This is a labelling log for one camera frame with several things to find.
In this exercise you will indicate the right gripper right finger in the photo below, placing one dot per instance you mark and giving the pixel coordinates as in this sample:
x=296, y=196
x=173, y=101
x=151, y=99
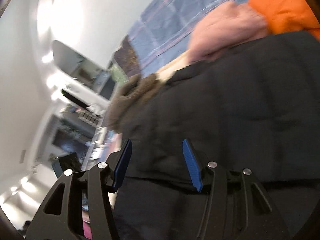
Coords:
x=237, y=206

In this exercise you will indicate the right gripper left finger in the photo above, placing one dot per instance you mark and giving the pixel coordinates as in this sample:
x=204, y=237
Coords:
x=60, y=214

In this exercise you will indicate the black puffer jacket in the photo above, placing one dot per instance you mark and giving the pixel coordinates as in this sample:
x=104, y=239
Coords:
x=257, y=107

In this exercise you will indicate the olive fleece folded garment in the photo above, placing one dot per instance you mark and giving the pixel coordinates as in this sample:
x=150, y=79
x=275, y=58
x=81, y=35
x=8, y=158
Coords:
x=130, y=99

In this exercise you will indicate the cream pig blanket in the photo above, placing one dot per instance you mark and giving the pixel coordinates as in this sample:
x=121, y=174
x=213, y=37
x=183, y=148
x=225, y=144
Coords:
x=167, y=71

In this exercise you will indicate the dark patterned quilt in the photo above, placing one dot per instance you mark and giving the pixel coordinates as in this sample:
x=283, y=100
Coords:
x=126, y=58

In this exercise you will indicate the pink folded jacket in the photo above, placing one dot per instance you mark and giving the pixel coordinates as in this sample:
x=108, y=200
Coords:
x=228, y=25

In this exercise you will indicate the orange folded jacket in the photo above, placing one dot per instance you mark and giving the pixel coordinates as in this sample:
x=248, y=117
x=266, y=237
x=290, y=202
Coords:
x=283, y=16

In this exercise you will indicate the blue plaid sheet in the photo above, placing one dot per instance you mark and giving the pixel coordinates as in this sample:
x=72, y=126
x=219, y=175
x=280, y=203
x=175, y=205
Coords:
x=162, y=31

